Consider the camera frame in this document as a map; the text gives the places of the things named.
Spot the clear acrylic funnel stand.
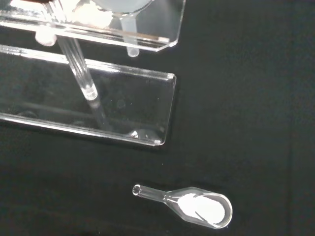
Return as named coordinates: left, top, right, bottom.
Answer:
left=0, top=0, right=187, bottom=148

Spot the glass weighing funnel with powder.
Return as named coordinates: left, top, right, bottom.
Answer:
left=132, top=184, right=233, bottom=230

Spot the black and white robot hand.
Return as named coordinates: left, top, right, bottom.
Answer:
left=70, top=0, right=112, bottom=28

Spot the black bench cloth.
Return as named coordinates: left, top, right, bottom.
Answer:
left=0, top=0, right=315, bottom=236

